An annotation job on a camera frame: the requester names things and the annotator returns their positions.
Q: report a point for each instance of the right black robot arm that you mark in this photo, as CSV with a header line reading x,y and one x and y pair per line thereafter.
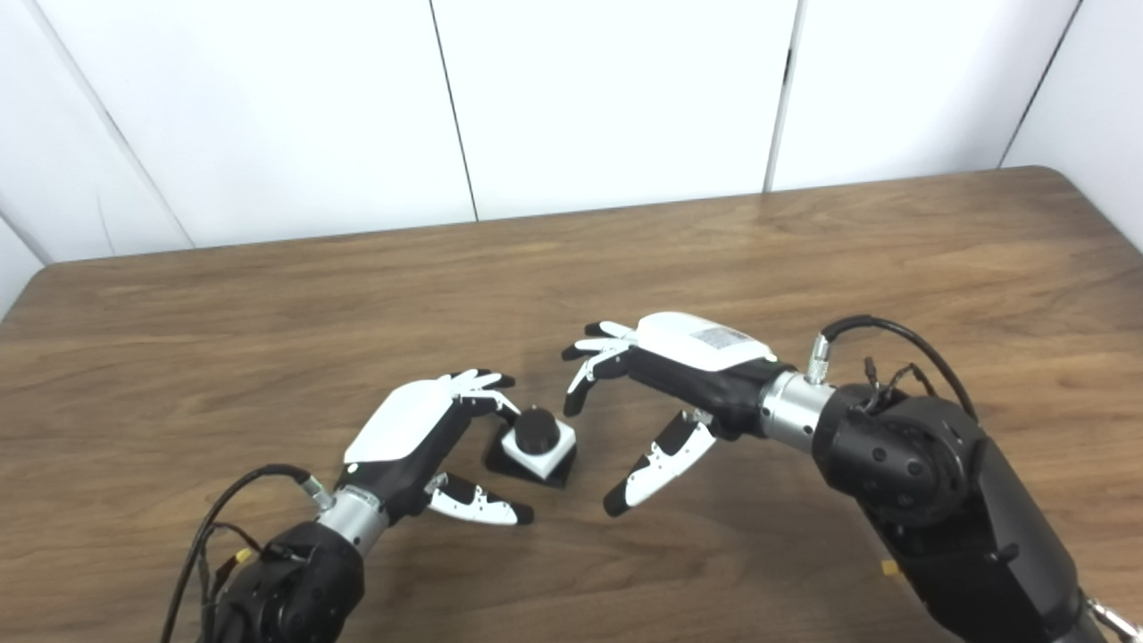
x,y
938,500

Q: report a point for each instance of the black peg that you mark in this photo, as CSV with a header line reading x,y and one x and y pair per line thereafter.
x,y
538,430

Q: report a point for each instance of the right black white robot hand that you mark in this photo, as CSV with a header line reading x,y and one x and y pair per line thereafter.
x,y
696,344

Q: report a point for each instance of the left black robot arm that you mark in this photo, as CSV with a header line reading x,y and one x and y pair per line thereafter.
x,y
295,589

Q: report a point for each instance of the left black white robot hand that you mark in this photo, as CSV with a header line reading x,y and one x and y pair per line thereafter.
x,y
397,429

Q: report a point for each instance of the white square piece with hole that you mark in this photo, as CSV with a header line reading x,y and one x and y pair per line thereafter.
x,y
546,460

